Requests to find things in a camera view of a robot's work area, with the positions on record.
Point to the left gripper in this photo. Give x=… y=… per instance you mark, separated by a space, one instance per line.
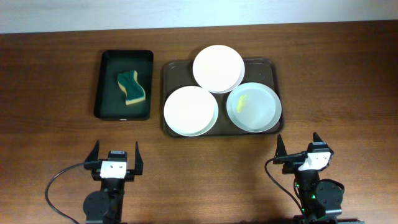
x=93 y=164

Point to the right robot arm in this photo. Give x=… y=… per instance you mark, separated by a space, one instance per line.
x=319 y=199

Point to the black sponge tray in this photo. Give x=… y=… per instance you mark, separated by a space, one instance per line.
x=110 y=100

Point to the white plate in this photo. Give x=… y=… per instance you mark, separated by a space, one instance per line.
x=190 y=111

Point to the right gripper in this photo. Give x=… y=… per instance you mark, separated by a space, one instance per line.
x=293 y=162

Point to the green and yellow sponge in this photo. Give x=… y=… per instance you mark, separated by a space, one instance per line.
x=129 y=85

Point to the light blue plate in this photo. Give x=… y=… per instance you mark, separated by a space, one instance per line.
x=254 y=107

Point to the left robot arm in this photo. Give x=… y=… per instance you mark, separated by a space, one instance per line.
x=106 y=204

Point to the pink plate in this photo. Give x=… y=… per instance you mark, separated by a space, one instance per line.
x=218 y=68

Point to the dark brown serving tray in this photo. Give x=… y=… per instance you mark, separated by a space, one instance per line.
x=177 y=74

